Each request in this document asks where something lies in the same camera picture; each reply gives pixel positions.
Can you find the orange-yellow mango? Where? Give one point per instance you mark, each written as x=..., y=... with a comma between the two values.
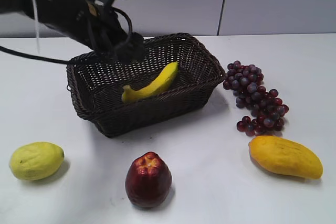
x=281, y=156

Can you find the dark woven rectangular basket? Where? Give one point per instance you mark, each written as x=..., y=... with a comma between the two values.
x=96, y=89

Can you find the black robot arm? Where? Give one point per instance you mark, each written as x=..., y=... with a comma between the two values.
x=56, y=15

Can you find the yellow banana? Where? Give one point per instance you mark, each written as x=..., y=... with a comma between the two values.
x=159, y=85

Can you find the white cable tie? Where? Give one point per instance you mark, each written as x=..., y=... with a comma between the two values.
x=37, y=29

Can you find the dark red apple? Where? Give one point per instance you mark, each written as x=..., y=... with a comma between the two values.
x=148, y=181

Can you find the purple grape bunch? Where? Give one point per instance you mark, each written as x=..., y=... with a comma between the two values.
x=267, y=109

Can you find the yellow-green lemon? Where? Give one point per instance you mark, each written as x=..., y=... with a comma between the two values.
x=36, y=161

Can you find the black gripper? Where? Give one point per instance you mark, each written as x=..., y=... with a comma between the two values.
x=90, y=26

